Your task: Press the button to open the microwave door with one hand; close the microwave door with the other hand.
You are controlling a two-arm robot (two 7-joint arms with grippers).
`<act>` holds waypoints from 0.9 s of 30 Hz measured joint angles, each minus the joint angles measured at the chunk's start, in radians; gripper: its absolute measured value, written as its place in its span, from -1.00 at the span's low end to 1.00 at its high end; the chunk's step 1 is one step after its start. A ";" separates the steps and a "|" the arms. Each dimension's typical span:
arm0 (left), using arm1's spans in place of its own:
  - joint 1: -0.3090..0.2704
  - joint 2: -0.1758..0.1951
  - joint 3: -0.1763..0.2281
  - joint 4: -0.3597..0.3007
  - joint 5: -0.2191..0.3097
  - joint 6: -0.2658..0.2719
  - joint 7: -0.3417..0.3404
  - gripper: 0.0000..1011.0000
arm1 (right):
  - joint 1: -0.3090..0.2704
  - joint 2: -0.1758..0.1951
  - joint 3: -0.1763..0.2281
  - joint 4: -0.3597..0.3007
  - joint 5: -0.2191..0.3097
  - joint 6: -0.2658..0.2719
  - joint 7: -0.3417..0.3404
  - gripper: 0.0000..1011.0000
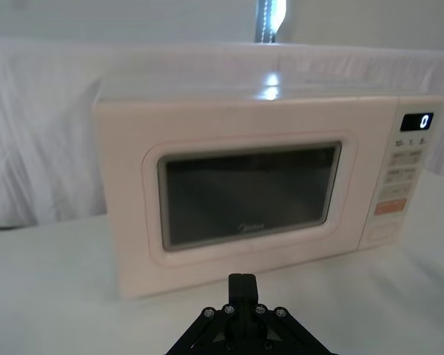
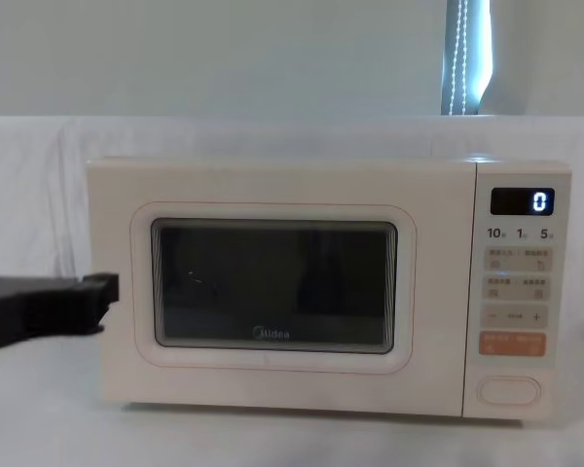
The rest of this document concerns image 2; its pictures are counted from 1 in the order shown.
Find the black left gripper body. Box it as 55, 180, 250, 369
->
0, 275, 104, 355

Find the cream microwave oven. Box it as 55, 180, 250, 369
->
86, 156, 575, 425

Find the white table cloth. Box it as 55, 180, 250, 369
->
0, 333, 584, 467

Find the white curtain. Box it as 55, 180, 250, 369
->
475, 0, 584, 119
0, 0, 450, 119

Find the oven control panel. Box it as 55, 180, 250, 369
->
461, 162, 575, 419

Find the white bead chain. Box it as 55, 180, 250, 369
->
448, 0, 470, 117

